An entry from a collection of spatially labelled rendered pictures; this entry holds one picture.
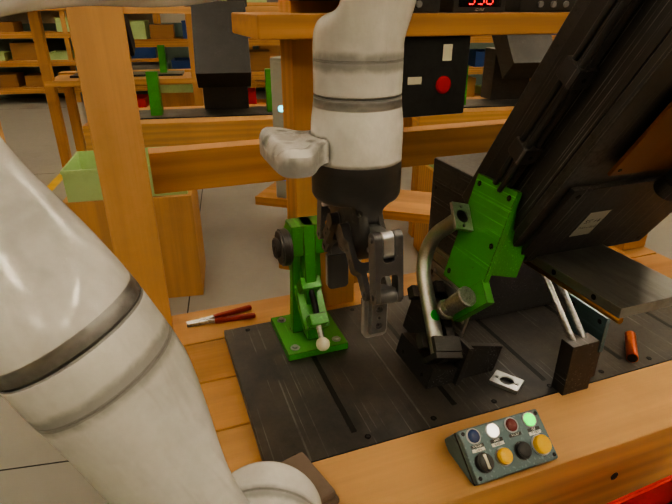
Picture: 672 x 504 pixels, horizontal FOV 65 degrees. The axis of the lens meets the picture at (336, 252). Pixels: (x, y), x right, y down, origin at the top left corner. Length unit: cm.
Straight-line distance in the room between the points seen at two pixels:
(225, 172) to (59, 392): 93
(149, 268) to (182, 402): 85
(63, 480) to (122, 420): 197
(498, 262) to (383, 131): 61
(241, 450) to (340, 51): 71
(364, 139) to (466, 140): 102
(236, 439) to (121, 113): 62
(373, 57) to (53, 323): 26
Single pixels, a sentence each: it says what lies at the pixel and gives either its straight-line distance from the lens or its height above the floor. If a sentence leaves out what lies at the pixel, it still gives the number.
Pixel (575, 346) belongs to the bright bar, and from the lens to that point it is 103.
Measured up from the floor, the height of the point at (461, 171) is 124.
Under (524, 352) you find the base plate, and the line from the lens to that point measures 118.
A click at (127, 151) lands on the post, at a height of 130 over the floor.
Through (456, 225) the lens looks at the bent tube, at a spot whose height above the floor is 119.
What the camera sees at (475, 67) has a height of 70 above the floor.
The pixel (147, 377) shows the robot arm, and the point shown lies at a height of 137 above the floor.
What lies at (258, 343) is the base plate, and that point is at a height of 90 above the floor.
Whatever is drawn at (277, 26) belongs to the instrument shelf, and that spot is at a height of 152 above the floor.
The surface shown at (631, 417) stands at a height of 90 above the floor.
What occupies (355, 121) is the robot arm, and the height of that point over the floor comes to 148.
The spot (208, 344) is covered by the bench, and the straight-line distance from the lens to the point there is 120.
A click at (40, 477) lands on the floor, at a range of 234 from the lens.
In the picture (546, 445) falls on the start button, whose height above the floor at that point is 93.
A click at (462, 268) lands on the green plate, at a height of 111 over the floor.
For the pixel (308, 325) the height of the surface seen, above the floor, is 97.
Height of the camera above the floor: 155
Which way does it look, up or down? 25 degrees down
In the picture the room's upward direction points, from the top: straight up
